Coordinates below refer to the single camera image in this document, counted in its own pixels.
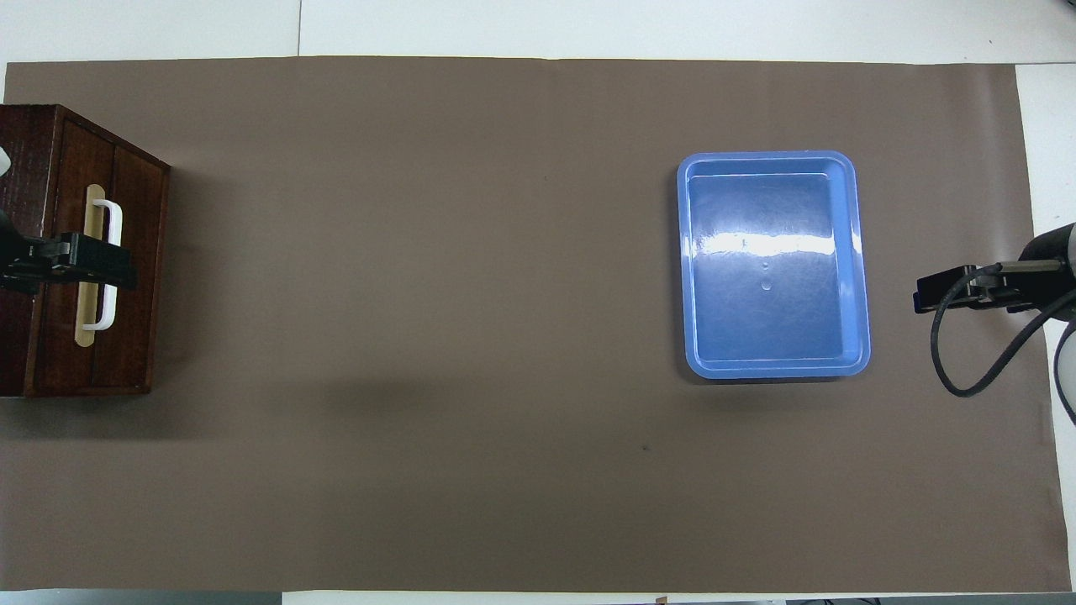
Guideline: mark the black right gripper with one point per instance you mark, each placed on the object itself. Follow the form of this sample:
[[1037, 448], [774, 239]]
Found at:
[[1042, 302]]

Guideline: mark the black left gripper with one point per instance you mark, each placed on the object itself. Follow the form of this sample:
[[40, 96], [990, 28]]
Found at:
[[18, 276]]

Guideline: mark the dark wooden drawer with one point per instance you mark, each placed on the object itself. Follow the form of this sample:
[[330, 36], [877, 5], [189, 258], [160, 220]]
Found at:
[[139, 336]]

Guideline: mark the dark wooden drawer cabinet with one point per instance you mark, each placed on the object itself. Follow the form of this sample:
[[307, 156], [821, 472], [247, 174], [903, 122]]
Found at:
[[21, 168]]

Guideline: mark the blue plastic tray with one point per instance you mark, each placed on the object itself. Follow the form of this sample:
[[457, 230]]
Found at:
[[773, 319]]

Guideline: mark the brown table mat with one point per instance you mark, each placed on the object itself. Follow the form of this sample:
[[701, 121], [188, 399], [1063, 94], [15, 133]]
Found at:
[[504, 336]]

